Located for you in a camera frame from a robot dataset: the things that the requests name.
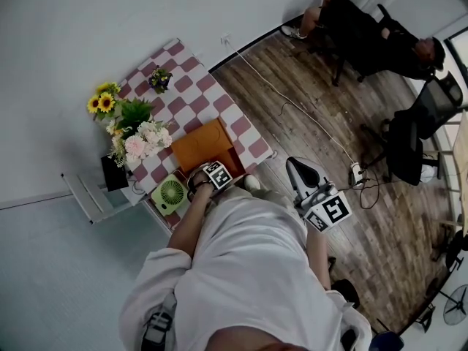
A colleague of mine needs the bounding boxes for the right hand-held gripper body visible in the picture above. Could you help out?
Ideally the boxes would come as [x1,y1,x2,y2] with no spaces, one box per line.
[284,155,354,234]

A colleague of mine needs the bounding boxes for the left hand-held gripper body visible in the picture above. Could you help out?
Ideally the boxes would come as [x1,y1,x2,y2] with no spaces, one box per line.
[202,160,233,191]

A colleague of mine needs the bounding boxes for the orange cardboard box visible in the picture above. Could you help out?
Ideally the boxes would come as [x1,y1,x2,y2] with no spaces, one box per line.
[170,118,246,179]

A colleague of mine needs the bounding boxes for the person's right forearm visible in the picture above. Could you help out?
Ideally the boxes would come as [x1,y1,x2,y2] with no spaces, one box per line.
[303,228,332,291]

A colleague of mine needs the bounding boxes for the black rectangular box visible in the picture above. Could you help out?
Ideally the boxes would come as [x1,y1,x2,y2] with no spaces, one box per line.
[100,154,130,193]

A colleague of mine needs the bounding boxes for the person's left hand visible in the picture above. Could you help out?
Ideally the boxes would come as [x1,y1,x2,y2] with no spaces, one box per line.
[188,170,212,189]

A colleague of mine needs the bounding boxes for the white power strip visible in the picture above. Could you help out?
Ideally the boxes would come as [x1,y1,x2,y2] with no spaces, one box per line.
[348,162,367,189]

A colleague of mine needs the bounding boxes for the green desk fan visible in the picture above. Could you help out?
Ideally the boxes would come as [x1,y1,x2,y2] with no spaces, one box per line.
[151,173,190,217]

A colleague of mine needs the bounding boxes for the pink white flower bouquet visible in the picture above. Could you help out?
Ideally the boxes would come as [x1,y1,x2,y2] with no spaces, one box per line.
[105,119,173,168]

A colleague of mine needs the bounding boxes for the black round stool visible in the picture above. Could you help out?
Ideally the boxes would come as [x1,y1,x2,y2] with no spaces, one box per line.
[330,279,361,309]

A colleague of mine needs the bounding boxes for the red white checkered tablecloth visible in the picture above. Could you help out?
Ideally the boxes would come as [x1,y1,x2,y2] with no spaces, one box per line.
[116,37,274,233]

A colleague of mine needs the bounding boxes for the person's white shirt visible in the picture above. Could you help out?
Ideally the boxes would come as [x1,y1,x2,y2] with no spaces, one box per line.
[118,192,374,351]

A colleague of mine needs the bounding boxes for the green leafy plant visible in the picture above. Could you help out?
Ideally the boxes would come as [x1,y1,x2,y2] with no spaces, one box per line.
[116,98,155,139]

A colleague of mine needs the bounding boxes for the small purple flower pot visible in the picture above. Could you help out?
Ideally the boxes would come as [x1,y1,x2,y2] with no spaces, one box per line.
[148,65,174,95]

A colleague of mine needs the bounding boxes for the black mesh office chair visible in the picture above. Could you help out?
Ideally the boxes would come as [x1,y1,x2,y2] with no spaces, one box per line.
[359,70,466,187]

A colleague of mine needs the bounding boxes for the white metal rack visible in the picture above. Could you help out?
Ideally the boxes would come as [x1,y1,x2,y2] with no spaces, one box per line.
[60,173,111,226]

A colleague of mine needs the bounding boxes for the sunflower bouquet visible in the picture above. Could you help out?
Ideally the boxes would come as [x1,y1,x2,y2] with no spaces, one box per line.
[86,81,122,122]

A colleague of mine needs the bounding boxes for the dark blue round object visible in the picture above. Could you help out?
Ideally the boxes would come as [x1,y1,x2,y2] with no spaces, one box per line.
[371,330,405,351]

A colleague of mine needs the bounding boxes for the light wooden desk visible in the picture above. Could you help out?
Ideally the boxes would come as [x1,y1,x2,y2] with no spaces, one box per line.
[450,110,468,238]

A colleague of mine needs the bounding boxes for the black floor cables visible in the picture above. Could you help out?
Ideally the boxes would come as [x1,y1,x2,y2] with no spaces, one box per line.
[350,165,383,211]

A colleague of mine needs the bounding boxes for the white floor cable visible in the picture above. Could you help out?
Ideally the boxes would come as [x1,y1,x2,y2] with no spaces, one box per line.
[220,34,358,168]

